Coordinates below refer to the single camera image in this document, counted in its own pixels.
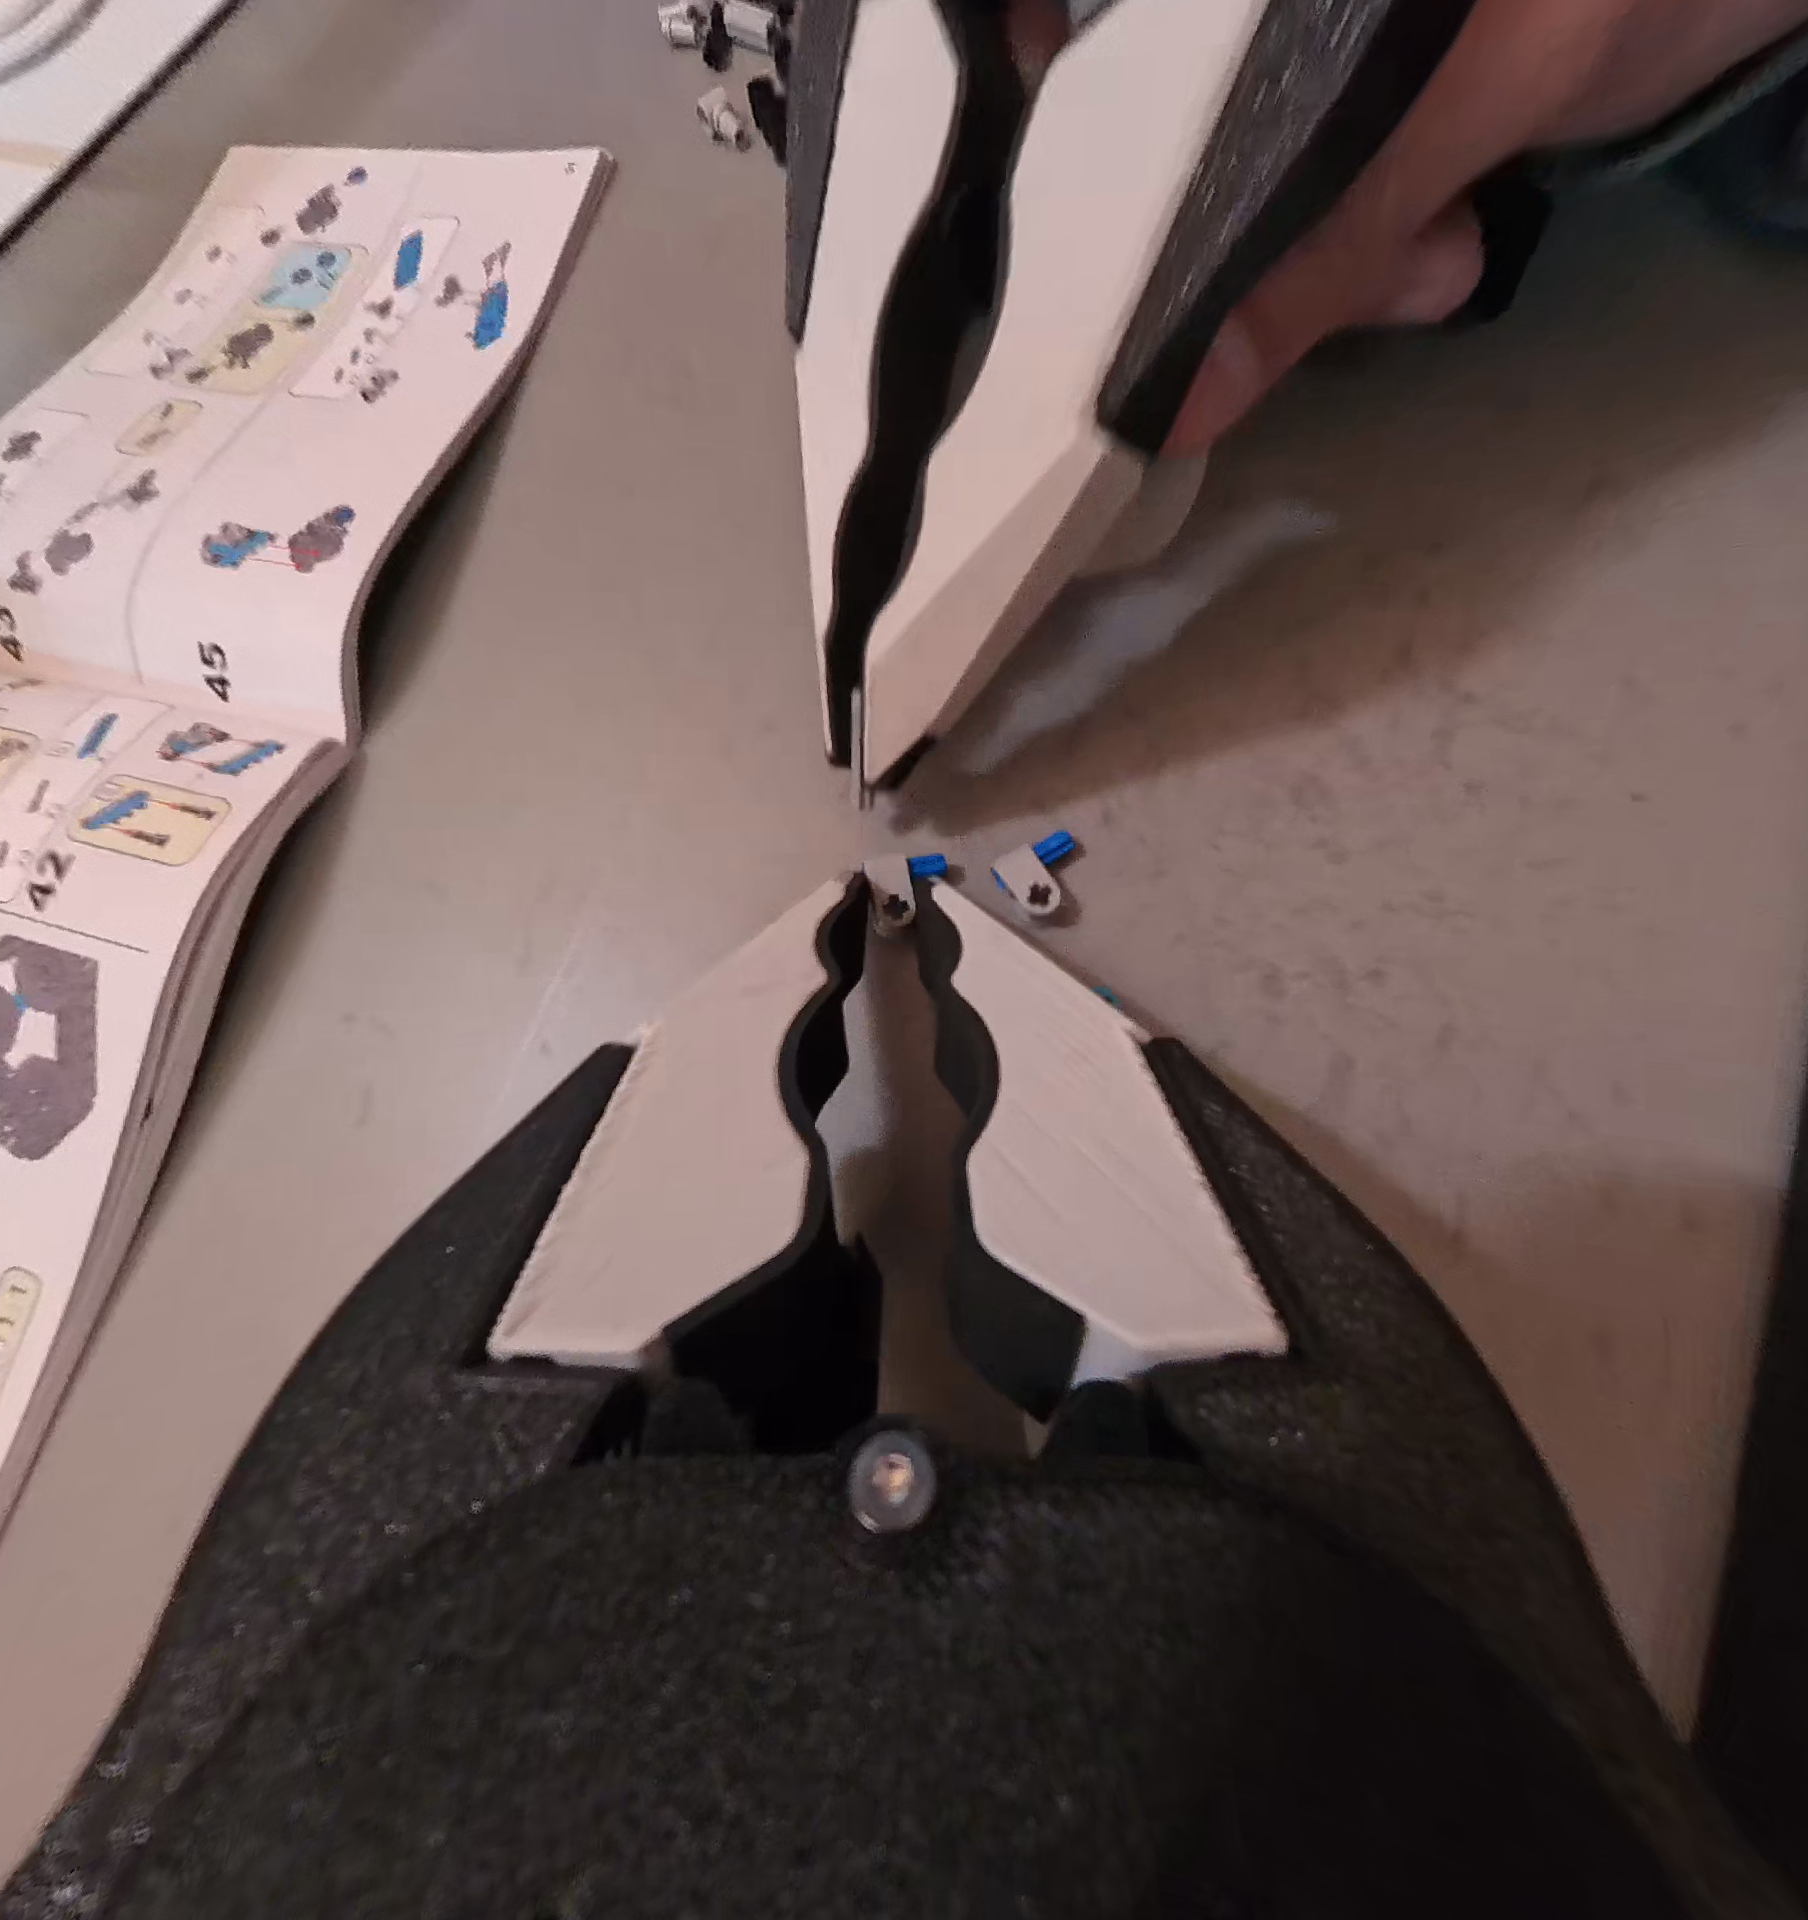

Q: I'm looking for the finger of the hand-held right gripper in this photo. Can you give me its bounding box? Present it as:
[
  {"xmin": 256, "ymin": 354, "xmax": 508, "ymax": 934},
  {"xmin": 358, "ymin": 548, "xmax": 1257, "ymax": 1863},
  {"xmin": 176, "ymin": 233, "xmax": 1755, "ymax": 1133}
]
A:
[
  {"xmin": 859, "ymin": 0, "xmax": 1279, "ymax": 790},
  {"xmin": 789, "ymin": 0, "xmax": 1028, "ymax": 784}
]

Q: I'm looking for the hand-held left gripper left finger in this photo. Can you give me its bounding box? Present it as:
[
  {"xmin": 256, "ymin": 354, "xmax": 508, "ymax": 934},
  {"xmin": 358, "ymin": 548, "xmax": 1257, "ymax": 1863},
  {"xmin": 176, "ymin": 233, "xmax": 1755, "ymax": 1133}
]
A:
[{"xmin": 488, "ymin": 872, "xmax": 884, "ymax": 1417}]

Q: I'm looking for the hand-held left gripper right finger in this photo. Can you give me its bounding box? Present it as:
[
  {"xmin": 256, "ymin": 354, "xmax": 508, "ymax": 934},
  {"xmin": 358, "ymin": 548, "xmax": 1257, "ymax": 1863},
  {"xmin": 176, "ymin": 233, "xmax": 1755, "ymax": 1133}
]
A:
[{"xmin": 920, "ymin": 883, "xmax": 1286, "ymax": 1424}]

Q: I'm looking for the person's right forearm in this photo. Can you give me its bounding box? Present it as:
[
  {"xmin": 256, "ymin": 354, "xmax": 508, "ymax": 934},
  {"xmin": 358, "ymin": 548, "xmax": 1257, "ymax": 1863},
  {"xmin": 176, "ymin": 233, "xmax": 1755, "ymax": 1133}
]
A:
[{"xmin": 1625, "ymin": 0, "xmax": 1808, "ymax": 243}]

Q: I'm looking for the grey desk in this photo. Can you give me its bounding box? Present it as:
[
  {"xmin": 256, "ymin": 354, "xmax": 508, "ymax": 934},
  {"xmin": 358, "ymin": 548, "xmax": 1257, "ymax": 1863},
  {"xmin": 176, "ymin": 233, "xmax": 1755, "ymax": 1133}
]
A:
[{"xmin": 0, "ymin": 0, "xmax": 1808, "ymax": 1920}]

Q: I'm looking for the person's right hand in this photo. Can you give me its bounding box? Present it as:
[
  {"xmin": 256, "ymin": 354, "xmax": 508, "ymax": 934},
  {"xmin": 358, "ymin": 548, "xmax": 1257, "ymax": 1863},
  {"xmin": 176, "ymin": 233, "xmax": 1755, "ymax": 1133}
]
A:
[{"xmin": 1162, "ymin": 0, "xmax": 1808, "ymax": 455}]

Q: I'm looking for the pile of small building pieces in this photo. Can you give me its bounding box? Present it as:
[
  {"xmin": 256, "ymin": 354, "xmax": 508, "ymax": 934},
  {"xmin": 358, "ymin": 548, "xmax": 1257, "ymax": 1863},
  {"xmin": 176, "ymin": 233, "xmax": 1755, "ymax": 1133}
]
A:
[{"xmin": 655, "ymin": 0, "xmax": 792, "ymax": 160}]

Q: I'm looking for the open instruction booklet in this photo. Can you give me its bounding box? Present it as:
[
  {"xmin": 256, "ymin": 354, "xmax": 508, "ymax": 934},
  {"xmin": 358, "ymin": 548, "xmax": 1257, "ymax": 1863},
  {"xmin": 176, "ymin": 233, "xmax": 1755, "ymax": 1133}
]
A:
[{"xmin": 0, "ymin": 141, "xmax": 616, "ymax": 1649}]

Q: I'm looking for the white folding stand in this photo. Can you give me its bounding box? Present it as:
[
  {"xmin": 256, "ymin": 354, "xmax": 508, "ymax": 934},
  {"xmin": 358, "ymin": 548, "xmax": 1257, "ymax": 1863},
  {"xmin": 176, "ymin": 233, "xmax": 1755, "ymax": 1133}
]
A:
[{"xmin": 0, "ymin": 0, "xmax": 243, "ymax": 288}]

